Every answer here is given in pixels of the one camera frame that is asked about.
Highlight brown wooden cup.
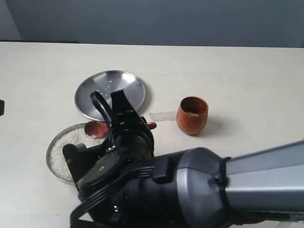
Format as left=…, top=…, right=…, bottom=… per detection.
left=176, top=96, right=209, bottom=135

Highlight clear tape strip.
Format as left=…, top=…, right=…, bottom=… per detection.
left=149, top=112, right=176, bottom=122

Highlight red wooden spoon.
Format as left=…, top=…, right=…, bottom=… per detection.
left=84, top=119, right=157, bottom=139

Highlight white uncooked rice grains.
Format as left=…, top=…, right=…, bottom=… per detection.
left=48, top=126, right=107, bottom=181

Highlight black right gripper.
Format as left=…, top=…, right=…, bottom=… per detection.
left=95, top=90, right=154, bottom=181

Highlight round steel plate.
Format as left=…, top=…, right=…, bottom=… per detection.
left=75, top=70, right=148, bottom=121

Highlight steel bowl of rice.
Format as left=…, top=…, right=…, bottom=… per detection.
left=46, top=123, right=105, bottom=185

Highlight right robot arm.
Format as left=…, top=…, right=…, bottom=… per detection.
left=70, top=91, right=304, bottom=228

